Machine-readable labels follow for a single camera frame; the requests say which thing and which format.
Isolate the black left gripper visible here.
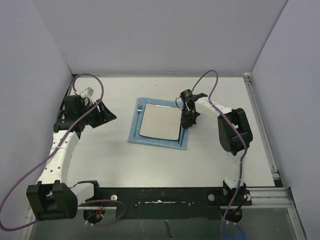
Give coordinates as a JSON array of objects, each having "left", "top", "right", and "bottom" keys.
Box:
[{"left": 79, "top": 99, "right": 116, "bottom": 128}]

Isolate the blue plastic spoon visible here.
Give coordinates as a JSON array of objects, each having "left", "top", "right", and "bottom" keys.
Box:
[{"left": 180, "top": 127, "right": 186, "bottom": 147}]

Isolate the square white plate dark rim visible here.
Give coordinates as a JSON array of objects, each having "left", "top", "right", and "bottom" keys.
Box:
[{"left": 139, "top": 103, "right": 182, "bottom": 141}]

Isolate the blue grid placemat cloth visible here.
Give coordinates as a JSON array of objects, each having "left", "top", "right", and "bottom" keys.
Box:
[{"left": 127, "top": 97, "right": 189, "bottom": 150}]

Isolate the dark blue knife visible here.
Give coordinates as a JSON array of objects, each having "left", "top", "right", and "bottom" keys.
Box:
[{"left": 177, "top": 124, "right": 183, "bottom": 144}]

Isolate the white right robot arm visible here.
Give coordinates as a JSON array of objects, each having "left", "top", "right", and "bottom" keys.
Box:
[{"left": 179, "top": 89, "right": 253, "bottom": 205}]

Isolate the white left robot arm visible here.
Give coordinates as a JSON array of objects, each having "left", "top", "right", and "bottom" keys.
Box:
[{"left": 26, "top": 95, "right": 117, "bottom": 221}]

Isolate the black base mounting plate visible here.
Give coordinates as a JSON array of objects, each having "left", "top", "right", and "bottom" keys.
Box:
[{"left": 82, "top": 186, "right": 252, "bottom": 225}]

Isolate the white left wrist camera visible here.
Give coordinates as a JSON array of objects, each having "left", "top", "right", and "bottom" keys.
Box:
[{"left": 74, "top": 87, "right": 94, "bottom": 98}]

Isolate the aluminium table frame rail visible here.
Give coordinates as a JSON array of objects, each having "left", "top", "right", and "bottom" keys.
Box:
[{"left": 243, "top": 72, "right": 307, "bottom": 240}]

